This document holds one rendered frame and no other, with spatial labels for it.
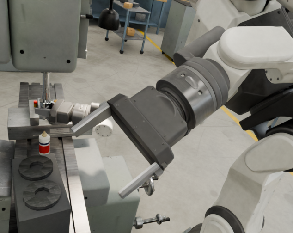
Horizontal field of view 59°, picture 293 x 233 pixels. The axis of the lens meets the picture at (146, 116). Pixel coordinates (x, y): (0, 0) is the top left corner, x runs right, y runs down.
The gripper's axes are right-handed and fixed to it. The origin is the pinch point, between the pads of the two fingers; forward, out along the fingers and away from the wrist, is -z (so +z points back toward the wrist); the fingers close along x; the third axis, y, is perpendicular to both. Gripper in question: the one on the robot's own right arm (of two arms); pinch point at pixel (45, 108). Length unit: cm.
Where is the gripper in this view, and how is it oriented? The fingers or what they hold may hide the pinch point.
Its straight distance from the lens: 105.3
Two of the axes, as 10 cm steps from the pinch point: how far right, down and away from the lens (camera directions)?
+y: -2.0, 8.4, 5.1
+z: 9.8, 1.8, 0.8
